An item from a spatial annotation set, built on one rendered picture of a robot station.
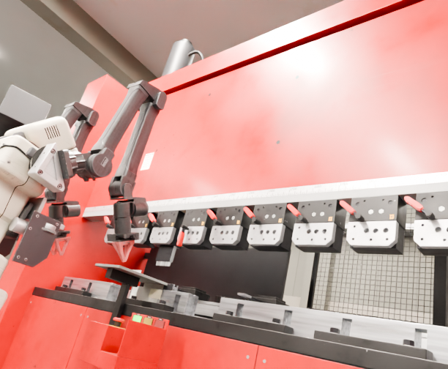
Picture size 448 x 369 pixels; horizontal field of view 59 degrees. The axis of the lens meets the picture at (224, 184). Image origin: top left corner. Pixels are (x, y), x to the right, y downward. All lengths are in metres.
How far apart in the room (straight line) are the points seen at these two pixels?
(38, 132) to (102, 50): 3.05
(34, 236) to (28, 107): 1.50
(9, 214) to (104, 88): 1.64
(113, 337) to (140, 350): 0.10
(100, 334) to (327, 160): 0.97
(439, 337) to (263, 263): 1.16
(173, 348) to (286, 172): 0.76
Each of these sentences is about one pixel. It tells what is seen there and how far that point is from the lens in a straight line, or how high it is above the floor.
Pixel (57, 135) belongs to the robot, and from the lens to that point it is 1.45.
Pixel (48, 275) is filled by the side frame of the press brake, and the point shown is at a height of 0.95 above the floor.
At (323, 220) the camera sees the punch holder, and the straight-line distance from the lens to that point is 1.39.
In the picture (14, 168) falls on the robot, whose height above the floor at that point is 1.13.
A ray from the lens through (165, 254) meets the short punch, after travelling 1.89.
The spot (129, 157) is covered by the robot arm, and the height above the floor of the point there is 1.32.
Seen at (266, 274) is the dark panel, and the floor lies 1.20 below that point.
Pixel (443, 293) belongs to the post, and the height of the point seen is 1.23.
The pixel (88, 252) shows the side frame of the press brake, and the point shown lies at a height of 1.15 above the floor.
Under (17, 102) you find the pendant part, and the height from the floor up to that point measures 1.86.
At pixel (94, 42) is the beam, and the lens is 4.38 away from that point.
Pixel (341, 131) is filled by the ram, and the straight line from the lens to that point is 1.54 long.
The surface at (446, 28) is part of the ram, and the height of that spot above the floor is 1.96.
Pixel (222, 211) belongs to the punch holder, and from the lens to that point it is 1.68.
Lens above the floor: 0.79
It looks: 22 degrees up
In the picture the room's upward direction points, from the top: 14 degrees clockwise
